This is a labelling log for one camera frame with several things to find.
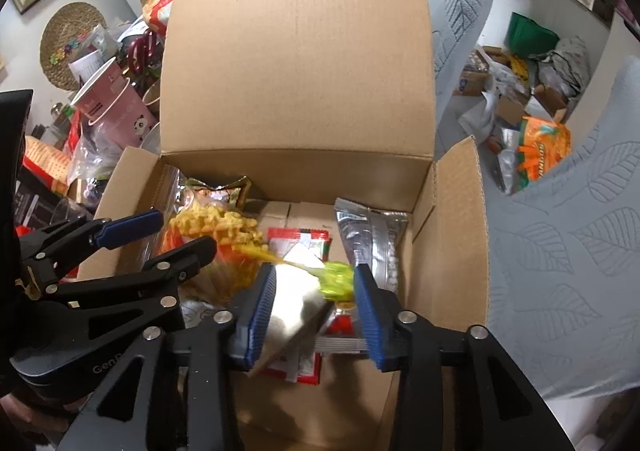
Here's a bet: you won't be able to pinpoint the white plastic bag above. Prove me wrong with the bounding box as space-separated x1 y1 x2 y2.
459 81 501 143

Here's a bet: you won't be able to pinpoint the open brown carton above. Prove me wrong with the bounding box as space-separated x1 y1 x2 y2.
495 84 569 128

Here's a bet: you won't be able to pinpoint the brown nut snack packet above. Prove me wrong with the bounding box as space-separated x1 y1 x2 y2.
182 175 253 212

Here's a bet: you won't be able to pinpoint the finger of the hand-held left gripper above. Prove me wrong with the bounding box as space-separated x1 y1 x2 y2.
32 236 218 308
20 210 164 278

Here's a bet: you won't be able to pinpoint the green bag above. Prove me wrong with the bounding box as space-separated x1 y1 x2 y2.
507 12 561 58

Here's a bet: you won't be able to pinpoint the cardboard box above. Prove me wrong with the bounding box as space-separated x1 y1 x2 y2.
77 0 491 451

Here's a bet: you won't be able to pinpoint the orange printed bag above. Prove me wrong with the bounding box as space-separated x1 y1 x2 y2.
517 116 572 182

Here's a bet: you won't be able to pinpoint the clear bag of yellow snacks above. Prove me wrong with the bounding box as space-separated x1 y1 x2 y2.
150 165 268 302

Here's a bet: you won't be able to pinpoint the silver red-triangle snack packet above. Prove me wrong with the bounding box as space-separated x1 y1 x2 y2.
334 198 412 294

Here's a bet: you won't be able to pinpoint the white cabinet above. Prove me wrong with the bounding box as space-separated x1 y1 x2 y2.
565 21 640 142

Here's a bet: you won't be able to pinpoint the printed cardboard carton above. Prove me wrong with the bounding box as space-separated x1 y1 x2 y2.
452 48 494 97

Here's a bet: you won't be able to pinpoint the orange-red snack bag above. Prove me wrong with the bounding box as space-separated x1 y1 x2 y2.
140 0 180 35

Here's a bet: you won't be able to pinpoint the crinkled red snack packet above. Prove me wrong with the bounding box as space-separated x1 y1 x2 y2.
315 302 368 355

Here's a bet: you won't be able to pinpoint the grey leaf-pattern chair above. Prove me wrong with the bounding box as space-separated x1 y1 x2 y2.
487 56 640 402
415 0 501 142

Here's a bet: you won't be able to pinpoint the white printed paper sheet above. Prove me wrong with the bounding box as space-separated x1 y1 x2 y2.
67 48 109 83

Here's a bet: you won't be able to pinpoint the clear plastic bag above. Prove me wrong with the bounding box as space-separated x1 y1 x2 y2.
67 126 124 183

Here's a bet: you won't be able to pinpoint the grey cloth pile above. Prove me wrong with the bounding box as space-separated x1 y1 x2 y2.
537 36 594 97

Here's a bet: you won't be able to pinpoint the brown paper cup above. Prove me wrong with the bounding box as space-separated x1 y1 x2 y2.
142 81 164 118

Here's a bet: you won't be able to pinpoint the red and white snack packet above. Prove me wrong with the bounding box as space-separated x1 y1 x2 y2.
264 226 332 385

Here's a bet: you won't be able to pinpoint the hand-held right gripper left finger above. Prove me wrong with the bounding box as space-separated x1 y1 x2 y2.
57 263 278 451

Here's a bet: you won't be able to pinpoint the round woven mat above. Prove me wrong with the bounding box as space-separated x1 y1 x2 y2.
40 2 109 90

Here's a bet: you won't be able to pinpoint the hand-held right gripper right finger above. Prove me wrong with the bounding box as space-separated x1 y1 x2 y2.
354 265 576 451

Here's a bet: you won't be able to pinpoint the red-handled scissors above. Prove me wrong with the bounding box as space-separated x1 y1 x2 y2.
126 30 159 78

